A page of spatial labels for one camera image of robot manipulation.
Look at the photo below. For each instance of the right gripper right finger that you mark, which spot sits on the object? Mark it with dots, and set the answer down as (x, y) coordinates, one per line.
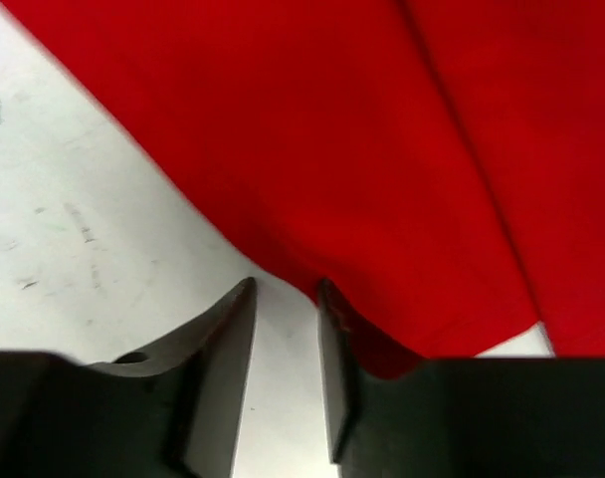
(390, 413)

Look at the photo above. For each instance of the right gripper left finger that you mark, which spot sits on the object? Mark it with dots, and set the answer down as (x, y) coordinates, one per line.
(171, 408)

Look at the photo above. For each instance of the red trousers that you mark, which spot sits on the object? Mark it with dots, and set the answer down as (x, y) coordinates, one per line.
(441, 162)

